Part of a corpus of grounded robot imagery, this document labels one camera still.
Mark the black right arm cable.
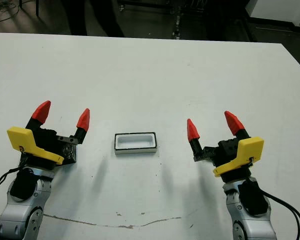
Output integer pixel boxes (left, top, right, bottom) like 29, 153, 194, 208
261, 189, 300, 240

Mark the white camera box base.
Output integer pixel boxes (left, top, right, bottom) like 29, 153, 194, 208
114, 131, 158, 156

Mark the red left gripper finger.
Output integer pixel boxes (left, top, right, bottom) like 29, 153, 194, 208
26, 100, 52, 130
69, 108, 91, 145

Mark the yellow and black right gripper body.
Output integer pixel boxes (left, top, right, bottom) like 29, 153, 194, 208
193, 136, 265, 183

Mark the white cabinet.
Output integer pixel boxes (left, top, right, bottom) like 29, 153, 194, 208
248, 0, 300, 28

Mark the person in dark trousers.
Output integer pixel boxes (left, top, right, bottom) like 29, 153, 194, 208
69, 0, 126, 38

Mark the yellow and black left gripper body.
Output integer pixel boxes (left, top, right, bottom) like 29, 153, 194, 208
6, 126, 79, 171

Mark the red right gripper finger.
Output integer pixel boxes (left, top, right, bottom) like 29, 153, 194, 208
224, 110, 251, 140
186, 118, 203, 156

